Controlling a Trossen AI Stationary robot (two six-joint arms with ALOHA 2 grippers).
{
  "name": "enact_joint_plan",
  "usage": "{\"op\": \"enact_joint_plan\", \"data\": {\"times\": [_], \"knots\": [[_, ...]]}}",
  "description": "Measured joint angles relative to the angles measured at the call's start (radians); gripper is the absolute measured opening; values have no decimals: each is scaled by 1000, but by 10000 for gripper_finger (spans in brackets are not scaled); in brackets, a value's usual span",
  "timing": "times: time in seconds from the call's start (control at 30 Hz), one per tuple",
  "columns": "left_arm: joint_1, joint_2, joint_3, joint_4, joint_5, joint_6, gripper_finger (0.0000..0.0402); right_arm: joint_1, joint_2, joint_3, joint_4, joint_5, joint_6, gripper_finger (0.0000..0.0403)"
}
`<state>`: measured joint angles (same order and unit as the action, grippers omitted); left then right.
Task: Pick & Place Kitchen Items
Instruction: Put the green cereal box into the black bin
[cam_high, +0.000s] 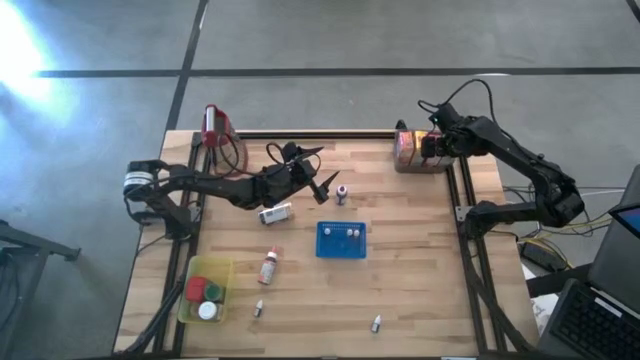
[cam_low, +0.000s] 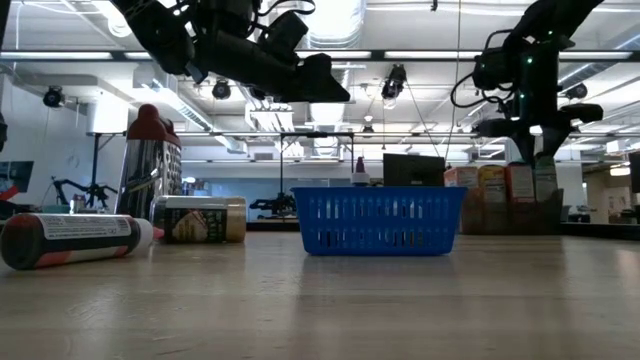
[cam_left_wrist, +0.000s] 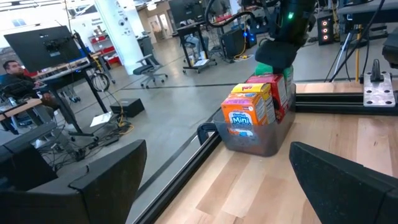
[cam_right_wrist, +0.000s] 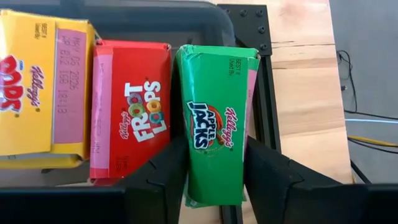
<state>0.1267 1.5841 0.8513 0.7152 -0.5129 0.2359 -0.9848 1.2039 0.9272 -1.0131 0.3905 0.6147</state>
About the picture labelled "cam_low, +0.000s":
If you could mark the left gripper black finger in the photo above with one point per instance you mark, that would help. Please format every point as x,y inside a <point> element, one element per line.
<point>320,85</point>

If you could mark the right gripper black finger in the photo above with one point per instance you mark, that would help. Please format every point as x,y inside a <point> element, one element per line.
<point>500,127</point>
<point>580,114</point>

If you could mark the yellow Corn Pops cereal box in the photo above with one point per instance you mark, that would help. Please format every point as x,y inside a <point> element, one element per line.
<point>492,182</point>

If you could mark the orange Mini Wheats cereal box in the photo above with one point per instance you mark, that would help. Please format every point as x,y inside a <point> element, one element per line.
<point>460,179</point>

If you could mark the blue plastic basket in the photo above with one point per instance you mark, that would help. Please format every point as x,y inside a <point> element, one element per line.
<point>375,225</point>

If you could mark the glass jar with gold lid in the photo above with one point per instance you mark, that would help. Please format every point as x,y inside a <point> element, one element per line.
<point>200,220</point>

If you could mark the red icing tube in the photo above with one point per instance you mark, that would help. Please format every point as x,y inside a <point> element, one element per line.
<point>75,240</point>

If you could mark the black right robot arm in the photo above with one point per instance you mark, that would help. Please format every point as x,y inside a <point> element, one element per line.
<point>550,20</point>

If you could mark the small black background robot arm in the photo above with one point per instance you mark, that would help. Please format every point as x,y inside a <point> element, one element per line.
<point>272,205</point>
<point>92,190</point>

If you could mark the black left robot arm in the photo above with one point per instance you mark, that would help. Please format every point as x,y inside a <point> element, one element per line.
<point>165,30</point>

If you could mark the black ceiling spotlight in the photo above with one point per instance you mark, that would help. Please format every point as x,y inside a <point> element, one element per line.
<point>576,91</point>
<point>52,96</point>
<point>221,90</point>

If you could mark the grey plastic bin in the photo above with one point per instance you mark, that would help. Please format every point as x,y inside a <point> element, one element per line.
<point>500,220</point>

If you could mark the black background table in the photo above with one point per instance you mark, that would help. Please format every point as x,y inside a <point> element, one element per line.
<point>595,230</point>

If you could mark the red background bar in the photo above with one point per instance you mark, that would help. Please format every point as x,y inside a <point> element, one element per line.
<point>7,192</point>

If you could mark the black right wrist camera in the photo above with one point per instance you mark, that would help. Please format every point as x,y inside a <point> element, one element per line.
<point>492,70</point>

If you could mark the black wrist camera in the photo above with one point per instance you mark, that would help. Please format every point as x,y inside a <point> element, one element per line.
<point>492,70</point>
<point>285,35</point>

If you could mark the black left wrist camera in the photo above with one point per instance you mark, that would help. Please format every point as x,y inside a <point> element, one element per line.
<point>285,35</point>

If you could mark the silver ventilation duct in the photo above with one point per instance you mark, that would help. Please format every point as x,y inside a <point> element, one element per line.
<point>340,30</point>

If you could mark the black ceiling camera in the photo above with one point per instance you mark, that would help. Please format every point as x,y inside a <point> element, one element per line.
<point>395,82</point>

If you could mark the black table edge rail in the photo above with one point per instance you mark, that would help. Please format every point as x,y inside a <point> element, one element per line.
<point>272,226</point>

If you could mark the black overhead frame bar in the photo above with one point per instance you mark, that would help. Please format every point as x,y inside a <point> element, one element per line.
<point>75,55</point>

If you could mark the black metal post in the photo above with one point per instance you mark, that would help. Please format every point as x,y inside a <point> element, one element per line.
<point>95,160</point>

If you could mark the dark wall screen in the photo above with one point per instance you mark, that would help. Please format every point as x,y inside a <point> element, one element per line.
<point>17,172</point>

